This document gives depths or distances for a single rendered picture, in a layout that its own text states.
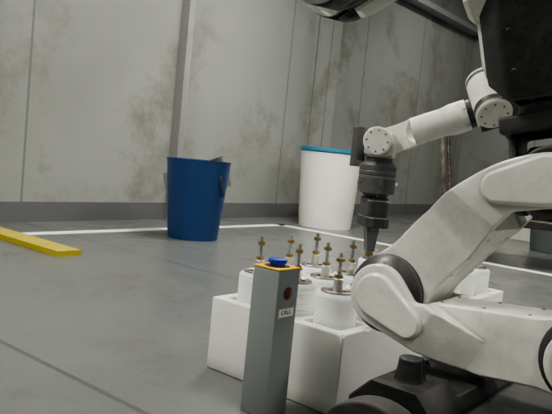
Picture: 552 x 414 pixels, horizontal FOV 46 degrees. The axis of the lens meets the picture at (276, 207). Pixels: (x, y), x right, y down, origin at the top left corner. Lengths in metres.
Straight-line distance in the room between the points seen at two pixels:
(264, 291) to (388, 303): 0.30
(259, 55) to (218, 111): 0.64
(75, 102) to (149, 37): 0.73
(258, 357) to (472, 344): 0.46
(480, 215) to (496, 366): 0.25
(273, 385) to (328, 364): 0.13
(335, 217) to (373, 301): 3.97
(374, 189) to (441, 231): 0.39
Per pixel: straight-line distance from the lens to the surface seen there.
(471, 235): 1.13
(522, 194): 1.07
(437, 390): 1.08
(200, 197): 3.76
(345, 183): 5.13
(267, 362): 1.37
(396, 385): 1.05
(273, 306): 1.34
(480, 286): 2.16
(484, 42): 1.13
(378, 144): 1.50
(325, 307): 1.46
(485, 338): 1.16
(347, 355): 1.44
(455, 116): 1.52
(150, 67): 4.64
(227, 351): 1.63
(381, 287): 1.17
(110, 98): 4.43
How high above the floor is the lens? 0.54
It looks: 5 degrees down
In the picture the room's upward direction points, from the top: 6 degrees clockwise
